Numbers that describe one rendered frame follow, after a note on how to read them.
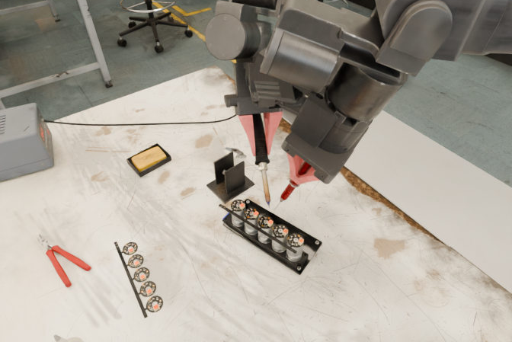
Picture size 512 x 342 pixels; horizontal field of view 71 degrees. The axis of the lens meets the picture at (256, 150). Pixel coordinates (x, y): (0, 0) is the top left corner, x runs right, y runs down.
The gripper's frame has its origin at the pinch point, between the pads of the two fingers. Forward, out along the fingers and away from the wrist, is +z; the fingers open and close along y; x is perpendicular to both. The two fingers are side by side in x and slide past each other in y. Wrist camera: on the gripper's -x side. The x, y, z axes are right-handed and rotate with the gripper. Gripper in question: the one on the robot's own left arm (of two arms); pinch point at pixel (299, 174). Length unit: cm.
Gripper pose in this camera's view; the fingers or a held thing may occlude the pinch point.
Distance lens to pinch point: 47.6
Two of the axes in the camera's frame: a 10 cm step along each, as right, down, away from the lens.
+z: -2.8, 5.7, 7.7
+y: -5.6, 5.6, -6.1
